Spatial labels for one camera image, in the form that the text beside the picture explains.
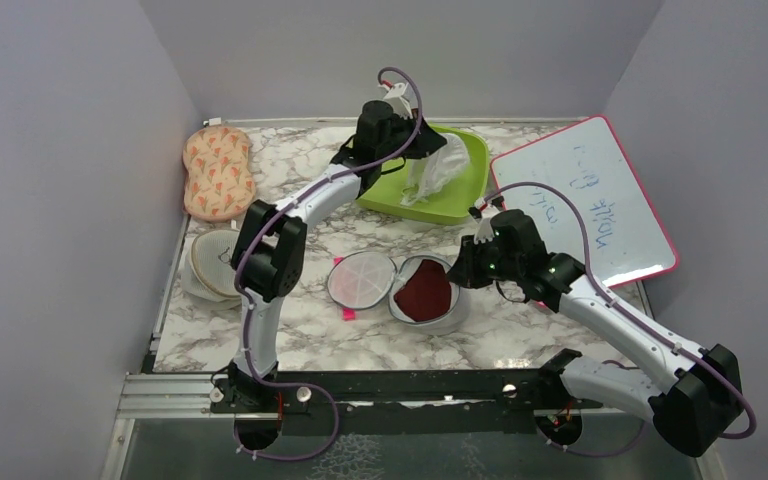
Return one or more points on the round beige mesh bag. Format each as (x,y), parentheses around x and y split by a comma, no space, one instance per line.
(207,275)

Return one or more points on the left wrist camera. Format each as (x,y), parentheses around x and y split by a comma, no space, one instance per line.
(396,95)

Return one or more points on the dark red bra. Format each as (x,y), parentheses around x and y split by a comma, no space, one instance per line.
(427,294)

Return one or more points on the white lace bra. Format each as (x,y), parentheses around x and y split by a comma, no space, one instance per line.
(430,175)

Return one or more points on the green plastic tray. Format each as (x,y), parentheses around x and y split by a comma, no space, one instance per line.
(449,205)

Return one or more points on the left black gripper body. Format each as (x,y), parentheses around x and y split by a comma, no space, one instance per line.
(403,129)

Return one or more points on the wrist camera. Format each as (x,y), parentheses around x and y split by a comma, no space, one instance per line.
(482,212)
(396,95)

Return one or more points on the floral orange pouch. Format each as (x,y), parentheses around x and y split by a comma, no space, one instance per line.
(219,184)

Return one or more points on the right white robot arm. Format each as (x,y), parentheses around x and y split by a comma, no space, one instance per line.
(690,394)

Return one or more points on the pink framed whiteboard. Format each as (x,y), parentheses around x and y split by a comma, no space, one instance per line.
(580,188)

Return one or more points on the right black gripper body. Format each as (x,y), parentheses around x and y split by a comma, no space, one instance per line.
(482,262)

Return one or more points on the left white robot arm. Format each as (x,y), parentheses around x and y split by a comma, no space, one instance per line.
(269,253)

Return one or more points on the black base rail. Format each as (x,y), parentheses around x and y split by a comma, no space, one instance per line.
(310,403)

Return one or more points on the pink plastic clip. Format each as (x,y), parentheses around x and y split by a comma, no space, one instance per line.
(347,314)

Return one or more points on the white mesh laundry bag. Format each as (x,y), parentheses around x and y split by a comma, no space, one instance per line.
(364,280)

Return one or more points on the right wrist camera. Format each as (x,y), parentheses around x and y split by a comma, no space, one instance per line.
(482,212)

